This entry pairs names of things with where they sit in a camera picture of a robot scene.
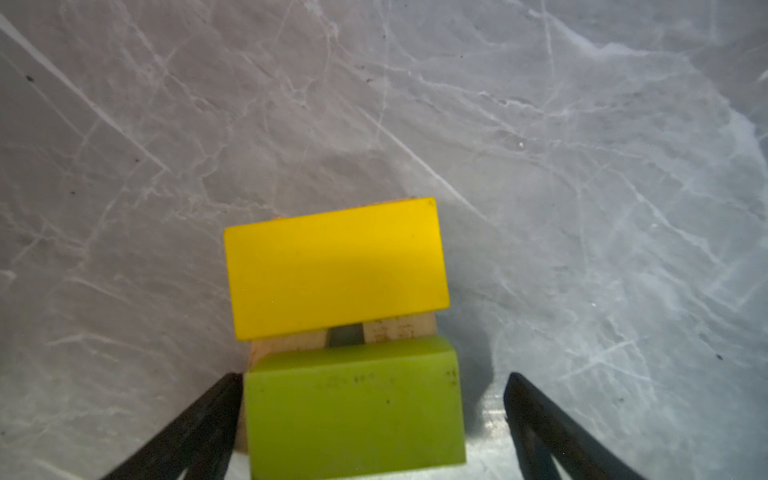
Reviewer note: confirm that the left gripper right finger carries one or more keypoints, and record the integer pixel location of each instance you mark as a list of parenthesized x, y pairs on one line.
[(546, 438)]

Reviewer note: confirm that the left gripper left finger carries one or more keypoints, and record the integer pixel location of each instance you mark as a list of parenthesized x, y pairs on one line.
[(197, 444)]

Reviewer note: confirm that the lime green block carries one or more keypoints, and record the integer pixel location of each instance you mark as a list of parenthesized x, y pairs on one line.
[(355, 410)]

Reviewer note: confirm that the yellow rectangular block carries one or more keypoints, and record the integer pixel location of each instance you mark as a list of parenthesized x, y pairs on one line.
[(313, 272)]

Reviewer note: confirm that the natural wood block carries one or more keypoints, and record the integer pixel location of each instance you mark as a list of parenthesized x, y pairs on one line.
[(399, 328), (259, 349)]

